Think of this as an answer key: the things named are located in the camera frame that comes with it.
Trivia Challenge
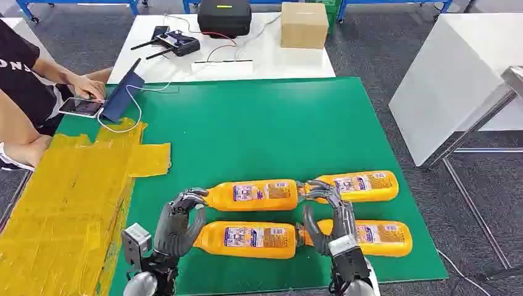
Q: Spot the grey floor cable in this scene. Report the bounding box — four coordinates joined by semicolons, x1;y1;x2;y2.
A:
436;248;491;296

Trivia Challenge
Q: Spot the steel table frame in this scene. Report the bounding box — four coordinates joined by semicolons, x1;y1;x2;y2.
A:
421;65;523;282

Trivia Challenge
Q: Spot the large white table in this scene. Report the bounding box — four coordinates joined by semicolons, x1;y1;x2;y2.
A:
388;12;523;168

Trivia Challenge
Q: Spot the person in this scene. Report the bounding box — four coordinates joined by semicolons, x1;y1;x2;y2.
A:
0;18;114;173

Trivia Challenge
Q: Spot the yellow sheet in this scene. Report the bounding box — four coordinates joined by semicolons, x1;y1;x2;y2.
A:
0;117;173;296

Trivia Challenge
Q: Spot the green mat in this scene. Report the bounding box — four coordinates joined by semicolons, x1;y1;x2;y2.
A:
55;76;449;296

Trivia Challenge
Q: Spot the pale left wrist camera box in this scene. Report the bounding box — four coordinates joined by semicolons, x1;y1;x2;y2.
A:
121;222;153;273

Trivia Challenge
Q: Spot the thin grey cable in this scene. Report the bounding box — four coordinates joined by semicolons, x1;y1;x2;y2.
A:
234;14;282;58

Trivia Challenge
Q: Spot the red cable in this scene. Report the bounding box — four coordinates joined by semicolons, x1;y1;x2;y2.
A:
200;31;238;62

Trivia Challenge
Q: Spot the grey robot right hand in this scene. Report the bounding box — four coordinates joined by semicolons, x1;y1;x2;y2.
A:
301;179;360;257

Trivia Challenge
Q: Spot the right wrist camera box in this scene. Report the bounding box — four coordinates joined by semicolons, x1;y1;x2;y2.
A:
327;234;372;285

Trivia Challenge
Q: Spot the orange detergent bottle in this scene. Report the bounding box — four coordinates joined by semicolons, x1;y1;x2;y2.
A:
202;179;307;212
193;221;305;260
300;219;413;258
304;170;400;204

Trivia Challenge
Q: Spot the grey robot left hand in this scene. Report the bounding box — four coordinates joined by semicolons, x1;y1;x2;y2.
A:
153;187;210;259

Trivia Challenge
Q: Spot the black carrying case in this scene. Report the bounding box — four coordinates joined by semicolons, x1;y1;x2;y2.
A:
197;0;253;39

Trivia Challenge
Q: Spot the dark blue tablet case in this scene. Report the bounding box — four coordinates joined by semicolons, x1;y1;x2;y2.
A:
100;57;146;123

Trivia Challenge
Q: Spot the cardboard box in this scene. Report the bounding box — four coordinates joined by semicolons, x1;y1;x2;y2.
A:
280;2;330;50

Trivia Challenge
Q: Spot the green crate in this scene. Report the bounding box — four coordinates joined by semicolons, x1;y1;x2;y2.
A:
304;0;343;35

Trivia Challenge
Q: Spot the black phone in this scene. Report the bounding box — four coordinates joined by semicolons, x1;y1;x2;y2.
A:
151;25;170;42

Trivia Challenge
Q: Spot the black remote controller with antennas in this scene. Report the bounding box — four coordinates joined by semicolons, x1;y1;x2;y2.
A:
130;29;202;61

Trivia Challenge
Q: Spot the person's right hand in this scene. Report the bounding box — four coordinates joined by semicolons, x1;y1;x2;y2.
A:
67;75;106;101

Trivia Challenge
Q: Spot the white charging cable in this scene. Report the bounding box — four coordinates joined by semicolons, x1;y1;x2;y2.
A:
96;81;173;134

